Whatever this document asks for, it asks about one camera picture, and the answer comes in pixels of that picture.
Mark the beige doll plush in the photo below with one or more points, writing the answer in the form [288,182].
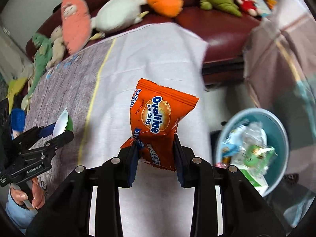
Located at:
[58,48]

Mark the clear plastic water bottle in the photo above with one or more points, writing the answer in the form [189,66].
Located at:
[254,135]

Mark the green white food box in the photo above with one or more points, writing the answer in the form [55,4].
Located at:
[258,182]

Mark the blue sleeved forearm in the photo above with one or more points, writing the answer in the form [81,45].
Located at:
[20,216]

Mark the yellow plush toy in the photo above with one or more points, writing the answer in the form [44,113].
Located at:
[14,88]

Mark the orange Ovaltine snack packet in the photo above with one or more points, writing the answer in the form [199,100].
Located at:
[155,112]

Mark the teal round trash bin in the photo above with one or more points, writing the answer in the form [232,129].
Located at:
[276,137]

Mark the pink strawberry bunny plush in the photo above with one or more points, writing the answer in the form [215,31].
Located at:
[76,24]

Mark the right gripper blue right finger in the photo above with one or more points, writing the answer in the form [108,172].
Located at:
[177,152]

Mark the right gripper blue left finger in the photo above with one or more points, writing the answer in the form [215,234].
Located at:
[134,155]

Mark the green dinosaur plush left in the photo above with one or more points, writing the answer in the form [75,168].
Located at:
[42,56]

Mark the person's left hand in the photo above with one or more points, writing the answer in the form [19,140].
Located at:
[38,194]

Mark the dark red leather sofa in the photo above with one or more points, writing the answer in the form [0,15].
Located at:
[226,35]

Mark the plaid pink teal blanket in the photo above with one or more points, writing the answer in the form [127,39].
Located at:
[279,58]

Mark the white duck plush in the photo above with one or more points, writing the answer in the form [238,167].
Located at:
[117,15]

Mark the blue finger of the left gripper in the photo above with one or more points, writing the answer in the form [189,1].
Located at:
[60,140]
[46,131]

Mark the grey wood-pattern tablecloth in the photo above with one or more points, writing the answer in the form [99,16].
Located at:
[96,87]

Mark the light blue snack pouch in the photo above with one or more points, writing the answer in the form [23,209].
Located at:
[233,143]

